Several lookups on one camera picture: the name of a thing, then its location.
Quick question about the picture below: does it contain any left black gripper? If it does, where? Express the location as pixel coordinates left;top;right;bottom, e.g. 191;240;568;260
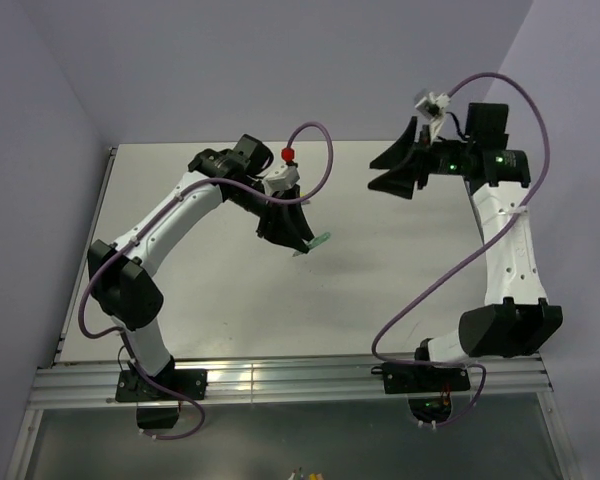
229;179;315;254

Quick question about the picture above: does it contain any aluminium rail frame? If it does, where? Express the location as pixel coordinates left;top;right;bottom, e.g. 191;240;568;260
8;141;581;479

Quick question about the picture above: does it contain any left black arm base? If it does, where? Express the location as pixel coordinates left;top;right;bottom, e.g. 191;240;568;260
114;368;208;433

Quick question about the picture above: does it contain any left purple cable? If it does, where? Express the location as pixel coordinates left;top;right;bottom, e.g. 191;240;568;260
79;122;335;441

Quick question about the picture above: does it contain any green translucent marker pen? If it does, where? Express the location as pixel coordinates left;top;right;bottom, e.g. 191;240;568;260
293;232;331;257

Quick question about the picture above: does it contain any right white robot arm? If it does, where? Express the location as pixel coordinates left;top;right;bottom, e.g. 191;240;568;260
368;96;563;390

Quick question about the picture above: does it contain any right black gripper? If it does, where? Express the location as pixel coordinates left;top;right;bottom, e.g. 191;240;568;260
367;116;474;200

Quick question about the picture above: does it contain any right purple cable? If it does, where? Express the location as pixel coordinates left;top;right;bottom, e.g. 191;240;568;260
370;72;552;429

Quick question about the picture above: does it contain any purple cable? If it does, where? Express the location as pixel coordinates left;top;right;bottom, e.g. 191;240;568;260
79;122;335;441
370;72;552;429

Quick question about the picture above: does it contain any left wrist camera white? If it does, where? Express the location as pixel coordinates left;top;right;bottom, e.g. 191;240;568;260
262;162;300;196

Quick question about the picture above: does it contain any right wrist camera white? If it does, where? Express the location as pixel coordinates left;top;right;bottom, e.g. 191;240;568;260
414;90;450;141

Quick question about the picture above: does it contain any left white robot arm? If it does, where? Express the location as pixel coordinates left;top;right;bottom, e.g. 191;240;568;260
87;134;315;399

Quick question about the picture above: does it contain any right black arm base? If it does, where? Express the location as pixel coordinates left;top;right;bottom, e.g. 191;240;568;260
371;362;471;425

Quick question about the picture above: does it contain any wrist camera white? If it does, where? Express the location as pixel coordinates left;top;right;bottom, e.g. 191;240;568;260
262;162;300;196
414;90;450;141

